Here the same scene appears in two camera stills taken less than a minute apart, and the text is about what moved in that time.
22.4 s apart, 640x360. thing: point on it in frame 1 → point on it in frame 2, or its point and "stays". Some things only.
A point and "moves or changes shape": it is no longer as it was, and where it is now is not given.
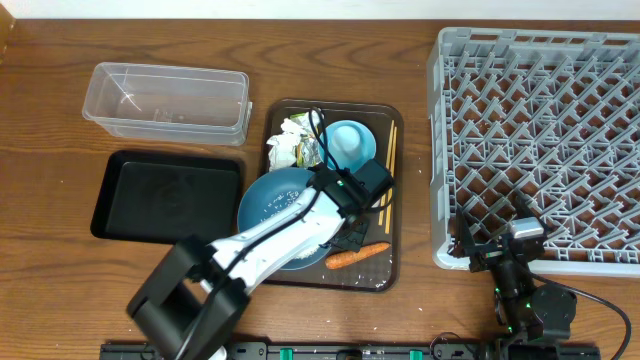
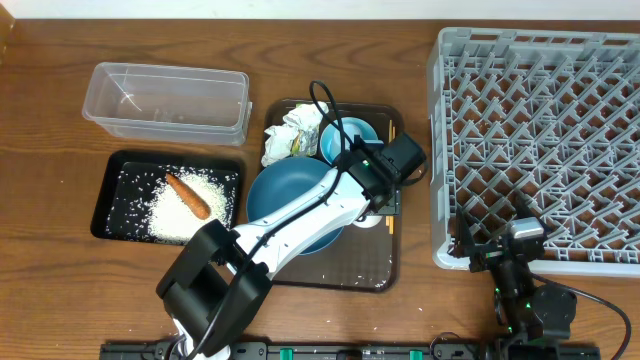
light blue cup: x=350 y=144 stays
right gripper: x=465 y=246 stays
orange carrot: x=338 y=260 → x=197 y=207
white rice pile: x=281 y=205 → x=169 y=217
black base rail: x=513 y=350 stays
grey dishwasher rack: x=551 y=118 stays
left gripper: x=348 y=249 → x=397 y=212
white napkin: x=282 y=147 moves or changes shape
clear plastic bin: x=171 y=103 stays
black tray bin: x=165 y=197 stays
